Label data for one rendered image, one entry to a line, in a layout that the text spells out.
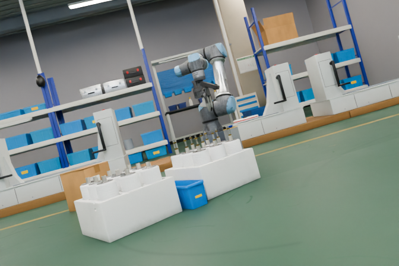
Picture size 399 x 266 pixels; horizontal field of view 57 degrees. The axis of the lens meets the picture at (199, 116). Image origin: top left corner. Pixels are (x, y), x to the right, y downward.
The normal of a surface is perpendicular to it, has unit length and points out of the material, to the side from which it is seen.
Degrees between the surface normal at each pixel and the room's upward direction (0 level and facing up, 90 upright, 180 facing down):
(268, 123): 90
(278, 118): 90
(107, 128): 90
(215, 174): 90
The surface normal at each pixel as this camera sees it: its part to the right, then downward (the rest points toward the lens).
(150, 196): 0.56, -0.17
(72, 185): -0.55, 0.12
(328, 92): 0.11, -0.04
